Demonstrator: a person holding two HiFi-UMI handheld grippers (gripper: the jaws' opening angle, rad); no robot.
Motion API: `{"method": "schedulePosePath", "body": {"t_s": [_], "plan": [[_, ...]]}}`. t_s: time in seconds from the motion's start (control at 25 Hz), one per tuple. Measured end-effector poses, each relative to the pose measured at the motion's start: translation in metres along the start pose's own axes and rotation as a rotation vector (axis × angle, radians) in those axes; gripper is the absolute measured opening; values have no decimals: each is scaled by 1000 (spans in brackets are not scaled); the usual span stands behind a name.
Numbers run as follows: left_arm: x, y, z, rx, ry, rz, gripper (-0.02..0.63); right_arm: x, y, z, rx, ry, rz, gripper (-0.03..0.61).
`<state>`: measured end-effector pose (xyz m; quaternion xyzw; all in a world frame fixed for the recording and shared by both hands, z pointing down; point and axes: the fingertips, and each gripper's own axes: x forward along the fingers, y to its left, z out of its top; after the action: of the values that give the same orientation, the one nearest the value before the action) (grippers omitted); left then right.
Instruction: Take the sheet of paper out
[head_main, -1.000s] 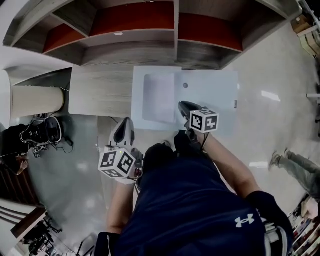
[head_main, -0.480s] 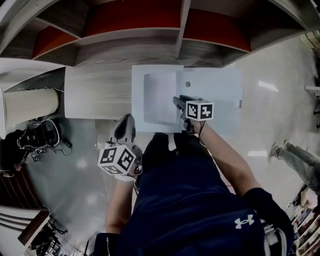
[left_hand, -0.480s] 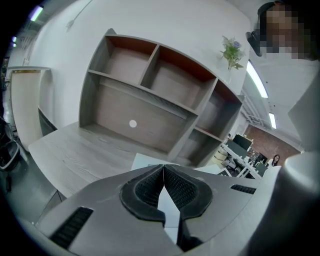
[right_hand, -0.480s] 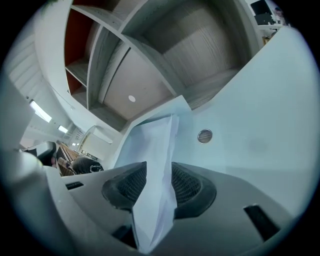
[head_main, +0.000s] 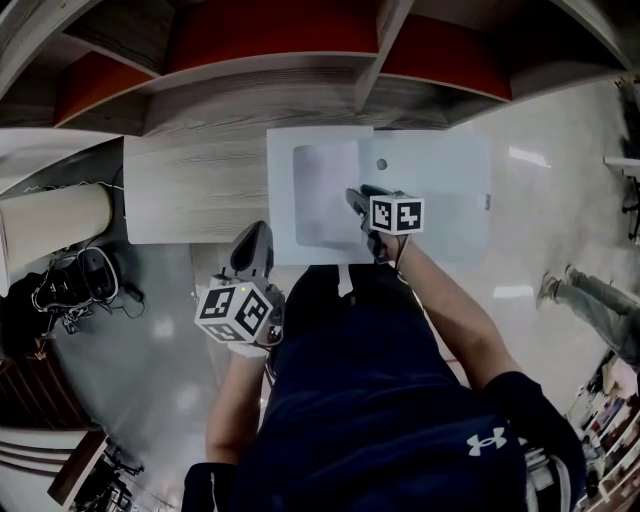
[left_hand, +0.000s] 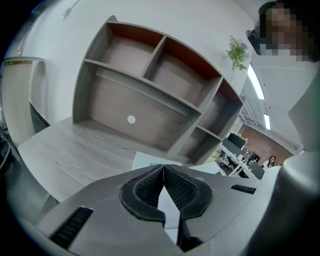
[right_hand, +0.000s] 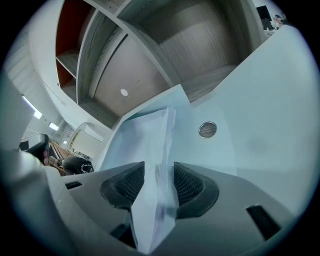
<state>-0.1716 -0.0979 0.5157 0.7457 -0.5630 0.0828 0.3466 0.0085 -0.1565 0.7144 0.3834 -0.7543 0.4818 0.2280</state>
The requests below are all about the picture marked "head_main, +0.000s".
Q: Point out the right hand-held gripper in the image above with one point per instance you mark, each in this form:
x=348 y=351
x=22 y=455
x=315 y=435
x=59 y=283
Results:
x=395 y=215

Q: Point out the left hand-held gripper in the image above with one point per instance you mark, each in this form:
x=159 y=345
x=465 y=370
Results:
x=235 y=312

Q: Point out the white A4 paper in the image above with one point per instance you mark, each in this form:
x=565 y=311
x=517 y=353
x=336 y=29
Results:
x=320 y=200

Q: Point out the white box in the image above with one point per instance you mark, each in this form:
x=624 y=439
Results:
x=440 y=200

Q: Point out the person's right forearm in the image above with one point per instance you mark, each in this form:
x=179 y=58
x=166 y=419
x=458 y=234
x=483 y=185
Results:
x=450 y=320

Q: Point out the person's left forearm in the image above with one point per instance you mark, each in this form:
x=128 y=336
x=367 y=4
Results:
x=235 y=400

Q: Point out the grey wooden desk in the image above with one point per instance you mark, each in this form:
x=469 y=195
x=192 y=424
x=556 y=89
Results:
x=195 y=190

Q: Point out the grey wooden shelf unit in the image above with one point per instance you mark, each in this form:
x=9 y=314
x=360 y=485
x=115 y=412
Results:
x=320 y=100

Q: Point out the black gear pile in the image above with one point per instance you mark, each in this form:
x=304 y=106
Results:
x=95 y=275

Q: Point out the person's navy shirt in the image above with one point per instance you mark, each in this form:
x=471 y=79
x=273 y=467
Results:
x=375 y=400

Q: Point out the white long desk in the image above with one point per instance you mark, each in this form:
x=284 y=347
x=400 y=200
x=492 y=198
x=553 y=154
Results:
x=622 y=162

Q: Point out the brown wooden furniture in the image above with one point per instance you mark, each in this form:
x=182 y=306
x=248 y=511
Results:
x=30 y=395

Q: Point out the black office chair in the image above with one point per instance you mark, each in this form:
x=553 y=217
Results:
x=632 y=205

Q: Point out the cluttered storage rack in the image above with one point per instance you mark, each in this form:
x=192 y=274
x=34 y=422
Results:
x=615 y=435

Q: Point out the white round pedestal table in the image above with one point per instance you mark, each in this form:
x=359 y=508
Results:
x=55 y=220

